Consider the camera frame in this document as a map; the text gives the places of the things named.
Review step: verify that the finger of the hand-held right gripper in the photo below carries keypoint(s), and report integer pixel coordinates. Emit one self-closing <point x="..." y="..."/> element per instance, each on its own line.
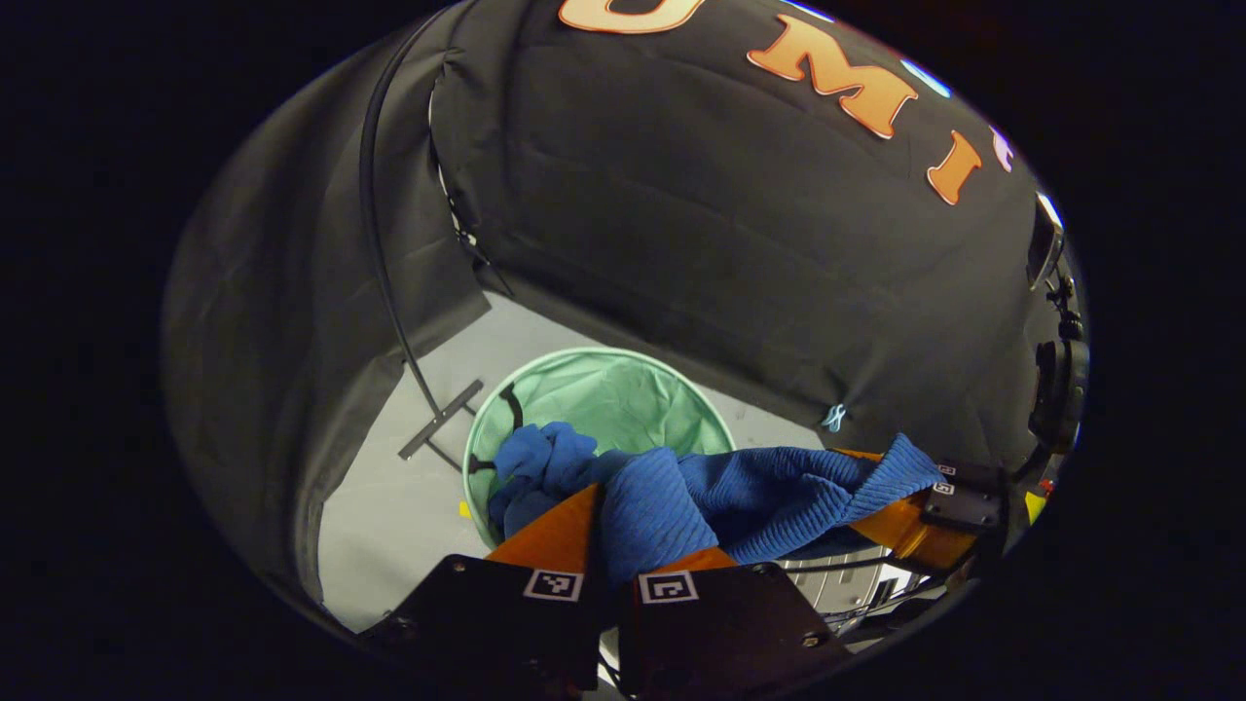
<point x="905" y="526"/>
<point x="973" y="473"/>

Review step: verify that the green laundry hamper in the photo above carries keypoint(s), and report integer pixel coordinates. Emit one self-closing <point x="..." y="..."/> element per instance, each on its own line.
<point x="623" y="399"/>

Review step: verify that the black backdrop cloth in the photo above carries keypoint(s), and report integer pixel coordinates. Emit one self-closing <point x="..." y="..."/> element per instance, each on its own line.
<point x="292" y="292"/>
<point x="730" y="243"/>

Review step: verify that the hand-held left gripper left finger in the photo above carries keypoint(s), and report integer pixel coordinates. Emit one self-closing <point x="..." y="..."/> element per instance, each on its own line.
<point x="487" y="613"/>

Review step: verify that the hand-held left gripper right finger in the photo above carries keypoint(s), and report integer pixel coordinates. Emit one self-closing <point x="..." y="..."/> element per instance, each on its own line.
<point x="720" y="623"/>

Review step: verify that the small light blue clip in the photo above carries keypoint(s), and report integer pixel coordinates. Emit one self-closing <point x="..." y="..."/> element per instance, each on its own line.
<point x="833" y="418"/>

